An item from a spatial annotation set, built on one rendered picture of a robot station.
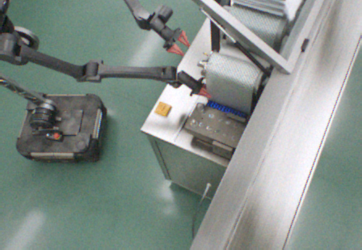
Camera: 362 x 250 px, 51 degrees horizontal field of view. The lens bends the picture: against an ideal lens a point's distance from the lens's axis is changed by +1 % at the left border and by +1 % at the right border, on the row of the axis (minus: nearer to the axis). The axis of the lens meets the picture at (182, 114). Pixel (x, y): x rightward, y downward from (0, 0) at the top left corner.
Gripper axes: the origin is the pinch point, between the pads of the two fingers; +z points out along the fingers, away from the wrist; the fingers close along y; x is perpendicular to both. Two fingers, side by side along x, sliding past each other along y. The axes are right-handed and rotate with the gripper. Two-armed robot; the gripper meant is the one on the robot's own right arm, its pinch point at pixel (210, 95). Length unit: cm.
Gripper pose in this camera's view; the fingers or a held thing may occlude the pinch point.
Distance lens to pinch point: 191.8
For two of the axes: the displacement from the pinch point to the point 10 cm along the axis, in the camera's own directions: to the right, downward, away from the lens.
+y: -4.5, 8.1, -3.9
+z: 8.1, 5.5, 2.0
